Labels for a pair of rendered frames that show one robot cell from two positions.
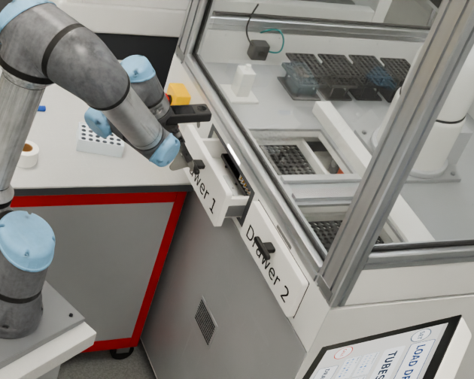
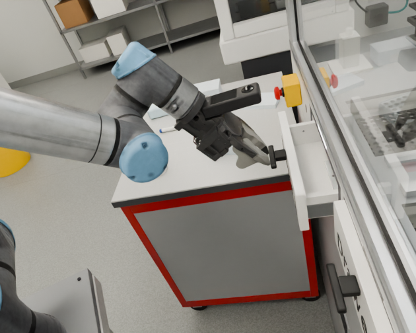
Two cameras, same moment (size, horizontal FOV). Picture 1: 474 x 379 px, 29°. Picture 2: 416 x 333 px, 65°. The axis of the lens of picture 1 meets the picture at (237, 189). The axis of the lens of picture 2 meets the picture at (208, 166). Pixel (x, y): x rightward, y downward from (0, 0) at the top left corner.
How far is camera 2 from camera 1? 1.71 m
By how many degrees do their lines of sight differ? 40
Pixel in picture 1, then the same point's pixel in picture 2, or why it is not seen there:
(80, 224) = (214, 217)
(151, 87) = (148, 78)
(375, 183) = not seen: outside the picture
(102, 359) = (297, 300)
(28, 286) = not seen: outside the picture
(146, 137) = (65, 150)
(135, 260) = (282, 239)
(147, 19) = not seen: hidden behind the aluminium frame
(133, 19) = (280, 38)
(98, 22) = (254, 49)
